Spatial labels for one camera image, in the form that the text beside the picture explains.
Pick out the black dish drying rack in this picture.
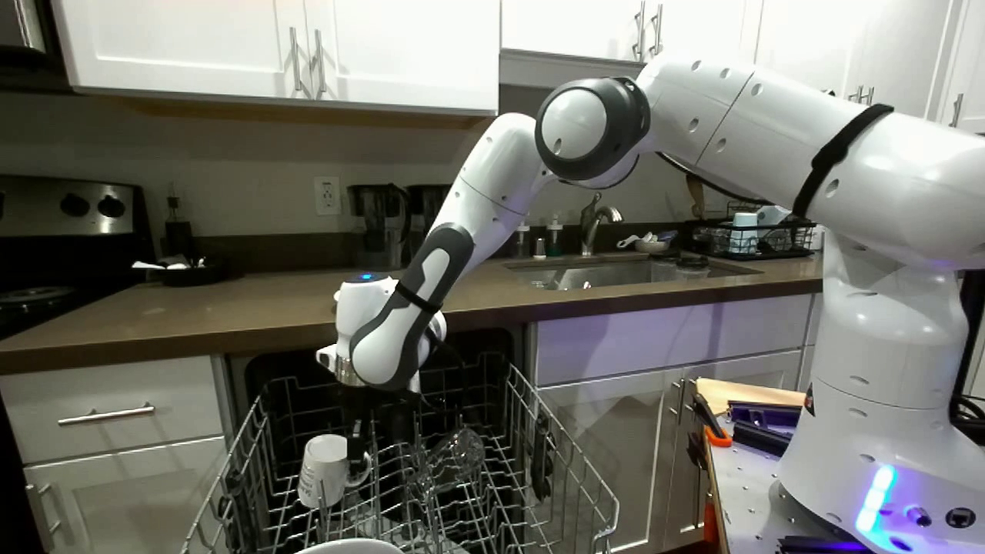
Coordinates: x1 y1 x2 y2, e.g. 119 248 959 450
679 204 825 261

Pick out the black steel stove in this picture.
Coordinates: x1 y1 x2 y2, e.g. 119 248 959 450
0 171 153 340

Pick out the white mug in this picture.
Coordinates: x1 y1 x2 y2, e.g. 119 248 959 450
295 430 374 512

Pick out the wooden board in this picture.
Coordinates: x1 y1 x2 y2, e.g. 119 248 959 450
693 375 811 414

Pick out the steel range hood microwave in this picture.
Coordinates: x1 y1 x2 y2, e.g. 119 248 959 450
0 0 56 67

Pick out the steel sink faucet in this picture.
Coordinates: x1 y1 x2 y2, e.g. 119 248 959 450
575 195 625 257

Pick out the clear drinking glass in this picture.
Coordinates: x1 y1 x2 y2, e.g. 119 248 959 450
433 425 492 499

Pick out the stainless dishwasher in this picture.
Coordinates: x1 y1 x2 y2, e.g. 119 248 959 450
225 324 533 554

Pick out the black pan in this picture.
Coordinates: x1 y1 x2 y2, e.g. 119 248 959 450
130 254 235 290

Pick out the black coffee maker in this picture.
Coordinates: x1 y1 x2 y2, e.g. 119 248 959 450
344 180 452 273

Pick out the grey robot mount table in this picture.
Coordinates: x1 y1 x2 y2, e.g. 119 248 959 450
700 402 985 554

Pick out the wire dishwasher rack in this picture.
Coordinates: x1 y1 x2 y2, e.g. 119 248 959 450
180 359 625 554

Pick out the white lower drawer cabinet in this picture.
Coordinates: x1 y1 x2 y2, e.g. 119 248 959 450
0 351 235 554

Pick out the orange black handled tool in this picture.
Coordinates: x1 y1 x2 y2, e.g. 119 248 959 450
685 386 740 453

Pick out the white upper cabinet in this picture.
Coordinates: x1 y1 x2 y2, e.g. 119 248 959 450
50 0 503 120
750 0 985 135
499 0 762 67

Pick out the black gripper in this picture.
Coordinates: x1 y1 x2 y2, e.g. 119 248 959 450
341 380 425 471

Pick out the white wall outlet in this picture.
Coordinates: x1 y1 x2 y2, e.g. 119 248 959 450
310 175 344 217

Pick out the steel kitchen sink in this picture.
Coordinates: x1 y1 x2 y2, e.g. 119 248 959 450
503 251 762 294

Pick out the white lower sink cabinet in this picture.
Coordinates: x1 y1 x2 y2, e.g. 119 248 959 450
526 290 825 554

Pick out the dark glass bottle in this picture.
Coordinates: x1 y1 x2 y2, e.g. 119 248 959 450
161 194 198 261

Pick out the white plate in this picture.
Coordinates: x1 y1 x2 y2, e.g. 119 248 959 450
295 536 407 554

